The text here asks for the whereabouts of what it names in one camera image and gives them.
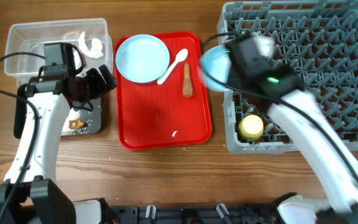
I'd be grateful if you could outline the white rice pile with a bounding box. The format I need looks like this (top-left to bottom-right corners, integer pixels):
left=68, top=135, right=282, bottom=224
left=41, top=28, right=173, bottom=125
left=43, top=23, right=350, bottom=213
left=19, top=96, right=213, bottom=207
left=62, top=109, right=101, bottom=136

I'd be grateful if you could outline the brown food scrap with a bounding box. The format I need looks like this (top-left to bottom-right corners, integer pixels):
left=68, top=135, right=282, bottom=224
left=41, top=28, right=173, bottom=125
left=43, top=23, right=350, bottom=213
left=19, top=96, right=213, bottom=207
left=69, top=119, right=86, bottom=130

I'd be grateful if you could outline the white tissue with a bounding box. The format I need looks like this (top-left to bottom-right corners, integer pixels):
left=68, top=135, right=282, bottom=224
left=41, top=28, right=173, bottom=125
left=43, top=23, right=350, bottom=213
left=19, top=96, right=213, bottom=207
left=77, top=30, right=104, bottom=59

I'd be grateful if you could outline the light blue plate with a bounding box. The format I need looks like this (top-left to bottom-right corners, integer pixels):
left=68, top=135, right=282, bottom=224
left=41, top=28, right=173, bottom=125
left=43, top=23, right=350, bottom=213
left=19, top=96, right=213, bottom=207
left=116, top=34, right=170, bottom=83

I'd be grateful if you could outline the white plastic spoon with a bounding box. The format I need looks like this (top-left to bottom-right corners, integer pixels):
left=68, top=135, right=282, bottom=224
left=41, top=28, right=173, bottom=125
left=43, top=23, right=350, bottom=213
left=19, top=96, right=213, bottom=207
left=157, top=49, right=188, bottom=85

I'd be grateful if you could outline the orange carrot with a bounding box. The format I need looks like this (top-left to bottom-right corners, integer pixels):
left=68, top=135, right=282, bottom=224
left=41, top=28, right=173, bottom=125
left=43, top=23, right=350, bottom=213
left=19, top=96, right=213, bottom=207
left=182, top=63, right=193, bottom=98

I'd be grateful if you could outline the small light blue bowl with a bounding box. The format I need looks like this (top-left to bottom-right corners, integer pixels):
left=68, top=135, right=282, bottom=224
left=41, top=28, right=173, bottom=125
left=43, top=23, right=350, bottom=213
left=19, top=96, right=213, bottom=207
left=198, top=45, right=231, bottom=92

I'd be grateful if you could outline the yellow plastic cup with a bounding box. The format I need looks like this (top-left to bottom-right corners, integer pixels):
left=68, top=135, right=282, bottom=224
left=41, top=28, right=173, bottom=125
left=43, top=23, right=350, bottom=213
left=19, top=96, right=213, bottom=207
left=238, top=114, right=264, bottom=141

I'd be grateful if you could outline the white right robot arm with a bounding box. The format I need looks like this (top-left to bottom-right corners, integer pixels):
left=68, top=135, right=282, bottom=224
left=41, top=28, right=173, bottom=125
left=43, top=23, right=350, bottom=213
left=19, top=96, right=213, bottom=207
left=224, top=34, right=358, bottom=223

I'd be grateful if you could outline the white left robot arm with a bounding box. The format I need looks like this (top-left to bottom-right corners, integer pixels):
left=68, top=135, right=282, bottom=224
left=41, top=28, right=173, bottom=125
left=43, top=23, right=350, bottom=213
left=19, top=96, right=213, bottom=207
left=0, top=42, right=119, bottom=223

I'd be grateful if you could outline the grey dishwasher rack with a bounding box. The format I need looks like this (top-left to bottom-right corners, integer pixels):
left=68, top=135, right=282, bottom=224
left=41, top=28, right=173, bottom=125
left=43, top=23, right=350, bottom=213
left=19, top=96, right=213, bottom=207
left=217, top=1, right=358, bottom=151

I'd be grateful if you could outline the black tray bin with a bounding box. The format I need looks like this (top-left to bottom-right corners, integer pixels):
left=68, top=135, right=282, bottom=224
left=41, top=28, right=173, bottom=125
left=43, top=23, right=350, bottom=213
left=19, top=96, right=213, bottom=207
left=13, top=98, right=103, bottom=139

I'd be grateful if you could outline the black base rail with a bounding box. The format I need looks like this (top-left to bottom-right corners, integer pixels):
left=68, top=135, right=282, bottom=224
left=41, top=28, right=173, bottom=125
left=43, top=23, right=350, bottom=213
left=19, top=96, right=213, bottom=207
left=110, top=203, right=283, bottom=224

